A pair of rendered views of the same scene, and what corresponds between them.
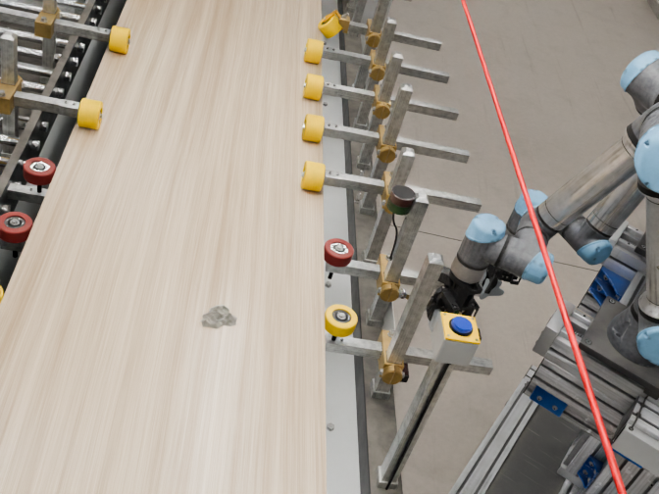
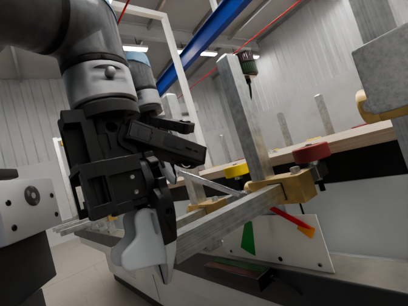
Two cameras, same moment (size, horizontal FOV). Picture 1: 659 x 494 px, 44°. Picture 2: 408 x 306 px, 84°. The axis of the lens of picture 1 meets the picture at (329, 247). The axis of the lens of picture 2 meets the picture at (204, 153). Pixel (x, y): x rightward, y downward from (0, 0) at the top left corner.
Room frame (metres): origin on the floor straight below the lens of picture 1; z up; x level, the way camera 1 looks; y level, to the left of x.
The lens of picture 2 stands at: (2.04, -0.49, 0.93)
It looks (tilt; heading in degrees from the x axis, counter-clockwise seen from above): 3 degrees up; 152
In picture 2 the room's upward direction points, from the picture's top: 17 degrees counter-clockwise
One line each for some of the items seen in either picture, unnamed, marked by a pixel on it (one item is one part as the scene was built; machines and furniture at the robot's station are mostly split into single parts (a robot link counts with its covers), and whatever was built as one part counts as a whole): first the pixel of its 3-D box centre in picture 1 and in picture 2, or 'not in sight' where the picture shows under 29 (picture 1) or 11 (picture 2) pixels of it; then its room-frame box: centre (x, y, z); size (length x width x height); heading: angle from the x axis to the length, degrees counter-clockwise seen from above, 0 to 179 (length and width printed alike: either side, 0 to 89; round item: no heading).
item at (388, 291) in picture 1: (386, 277); (277, 188); (1.69, -0.17, 0.85); 0.14 x 0.06 x 0.05; 12
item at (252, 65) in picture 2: (399, 204); (244, 73); (1.65, -0.13, 1.11); 0.06 x 0.06 x 0.02
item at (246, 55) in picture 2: (402, 196); (241, 62); (1.65, -0.13, 1.14); 0.06 x 0.06 x 0.02
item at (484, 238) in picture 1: (482, 241); (137, 75); (1.46, -0.32, 1.22); 0.09 x 0.08 x 0.11; 79
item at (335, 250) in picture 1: (334, 262); (315, 167); (1.67, -0.03, 0.85); 0.08 x 0.08 x 0.11
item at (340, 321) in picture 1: (336, 330); (239, 180); (1.43, -0.08, 0.85); 0.08 x 0.08 x 0.11
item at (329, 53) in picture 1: (380, 63); not in sight; (2.69, 0.02, 0.95); 0.50 x 0.04 x 0.04; 102
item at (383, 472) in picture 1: (415, 421); not in sight; (1.16, -0.28, 0.93); 0.05 x 0.05 x 0.45; 12
